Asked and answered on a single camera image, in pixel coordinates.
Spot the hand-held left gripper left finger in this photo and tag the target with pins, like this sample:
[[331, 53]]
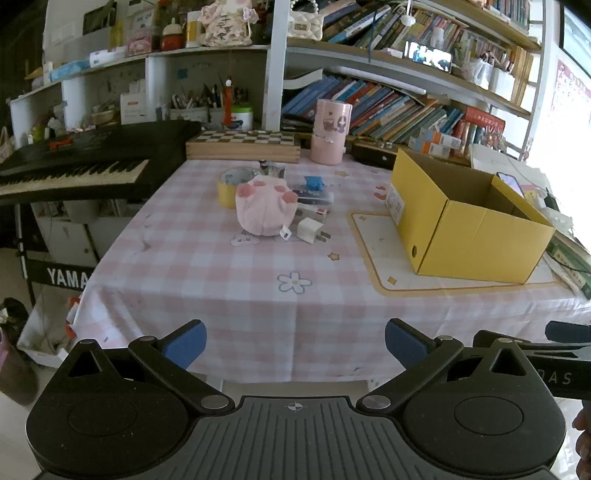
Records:
[[187, 344]]

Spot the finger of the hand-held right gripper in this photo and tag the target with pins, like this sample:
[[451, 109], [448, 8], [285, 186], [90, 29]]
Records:
[[568, 330], [554, 349]]

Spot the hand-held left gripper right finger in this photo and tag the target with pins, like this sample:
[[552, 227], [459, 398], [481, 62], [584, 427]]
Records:
[[406, 344]]

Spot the yellow cardboard box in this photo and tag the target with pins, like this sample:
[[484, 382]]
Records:
[[480, 244]]

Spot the white charger plug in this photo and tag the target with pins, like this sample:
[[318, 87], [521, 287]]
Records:
[[307, 229]]

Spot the yellow tape roll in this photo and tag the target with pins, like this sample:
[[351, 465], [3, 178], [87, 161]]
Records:
[[226, 194]]

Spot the pink plush toy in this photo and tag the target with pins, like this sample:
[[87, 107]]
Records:
[[263, 207]]

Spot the white staple box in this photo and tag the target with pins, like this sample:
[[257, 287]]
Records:
[[318, 213]]

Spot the clear plastic case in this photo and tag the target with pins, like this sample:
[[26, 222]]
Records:
[[318, 198]]

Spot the grey toy truck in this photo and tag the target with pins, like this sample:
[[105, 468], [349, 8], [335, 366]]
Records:
[[272, 170]]

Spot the person's right hand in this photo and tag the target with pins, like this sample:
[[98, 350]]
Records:
[[582, 429]]

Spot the green book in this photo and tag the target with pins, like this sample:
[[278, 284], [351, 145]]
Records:
[[572, 265]]

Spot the white orange-edged desk mat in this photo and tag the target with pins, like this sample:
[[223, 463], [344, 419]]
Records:
[[383, 249]]

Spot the black keyboard stand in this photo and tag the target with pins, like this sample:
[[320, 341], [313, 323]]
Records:
[[60, 277]]

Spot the smartphone with purple screen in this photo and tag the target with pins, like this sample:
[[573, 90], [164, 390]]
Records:
[[510, 183]]

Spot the dark bag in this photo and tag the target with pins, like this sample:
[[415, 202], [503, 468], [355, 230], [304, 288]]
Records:
[[14, 364]]

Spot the white paper stack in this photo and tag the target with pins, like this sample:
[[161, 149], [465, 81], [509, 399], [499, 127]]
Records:
[[498, 159]]

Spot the dark wooden box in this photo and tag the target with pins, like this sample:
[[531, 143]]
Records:
[[374, 154]]

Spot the orange white medicine boxes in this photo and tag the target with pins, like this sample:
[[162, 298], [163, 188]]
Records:
[[434, 143]]

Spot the wooden chessboard box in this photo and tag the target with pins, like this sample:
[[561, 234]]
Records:
[[242, 144]]

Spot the black keyboard piano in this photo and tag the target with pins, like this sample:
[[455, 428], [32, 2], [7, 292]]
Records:
[[78, 161]]

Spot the pink cylindrical container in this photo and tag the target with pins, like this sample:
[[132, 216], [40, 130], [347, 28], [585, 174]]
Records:
[[330, 131]]

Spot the red flat box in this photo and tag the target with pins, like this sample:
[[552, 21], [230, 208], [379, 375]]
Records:
[[485, 120]]

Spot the white jar green lid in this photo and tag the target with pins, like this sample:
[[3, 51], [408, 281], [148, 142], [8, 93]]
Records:
[[241, 118]]

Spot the pen holder with pens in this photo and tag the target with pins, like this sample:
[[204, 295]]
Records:
[[189, 110]]

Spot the white box red label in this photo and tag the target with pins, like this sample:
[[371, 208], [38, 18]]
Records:
[[134, 109]]

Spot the leaning row of books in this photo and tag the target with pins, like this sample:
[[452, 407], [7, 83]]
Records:
[[369, 104]]

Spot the red tube with white cap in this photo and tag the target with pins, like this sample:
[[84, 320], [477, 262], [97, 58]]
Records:
[[228, 101]]

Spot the phone showing video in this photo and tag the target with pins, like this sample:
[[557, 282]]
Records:
[[427, 57]]

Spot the white bookshelf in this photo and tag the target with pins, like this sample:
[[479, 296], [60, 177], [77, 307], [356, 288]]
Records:
[[275, 69]]

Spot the large framed picture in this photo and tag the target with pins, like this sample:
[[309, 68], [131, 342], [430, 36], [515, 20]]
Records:
[[578, 37]]

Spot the red round bottle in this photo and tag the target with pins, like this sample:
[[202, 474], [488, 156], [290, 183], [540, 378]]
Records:
[[171, 38]]

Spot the row of upright books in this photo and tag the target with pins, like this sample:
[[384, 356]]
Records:
[[415, 23]]

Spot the pink floral doll ornament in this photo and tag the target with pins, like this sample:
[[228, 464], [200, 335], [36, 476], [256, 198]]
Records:
[[226, 23]]

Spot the white quilted handbag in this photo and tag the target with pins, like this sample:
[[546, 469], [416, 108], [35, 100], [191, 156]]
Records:
[[305, 23]]

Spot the alphabet wall poster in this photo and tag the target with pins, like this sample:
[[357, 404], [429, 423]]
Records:
[[572, 87]]

